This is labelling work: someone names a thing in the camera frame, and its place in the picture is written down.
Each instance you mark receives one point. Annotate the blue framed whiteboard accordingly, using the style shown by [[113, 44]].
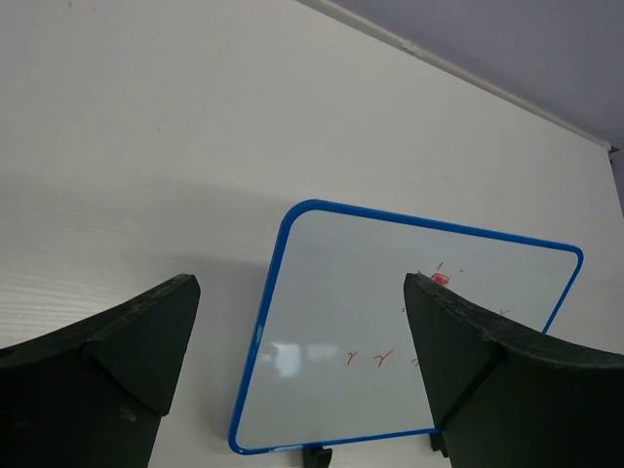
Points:
[[331, 360]]

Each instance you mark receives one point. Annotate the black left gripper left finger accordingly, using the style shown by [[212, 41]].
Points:
[[93, 394]]

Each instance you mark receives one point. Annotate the black whiteboard clip tab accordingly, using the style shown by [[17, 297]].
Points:
[[316, 457]]

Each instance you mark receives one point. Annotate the aluminium table edge rail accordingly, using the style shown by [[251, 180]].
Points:
[[559, 60]]

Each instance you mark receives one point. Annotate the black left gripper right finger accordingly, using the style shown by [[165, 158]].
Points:
[[505, 395]]

